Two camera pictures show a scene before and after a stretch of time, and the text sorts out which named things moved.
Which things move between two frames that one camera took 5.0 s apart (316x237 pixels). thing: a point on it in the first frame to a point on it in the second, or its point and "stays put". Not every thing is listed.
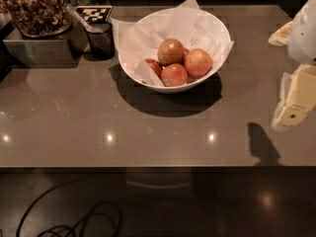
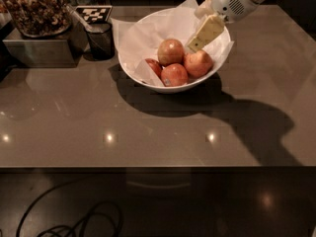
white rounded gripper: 303,39 to 230,3
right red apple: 197,62 stays put
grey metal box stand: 64,50 stays put
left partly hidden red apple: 155,66 stays put
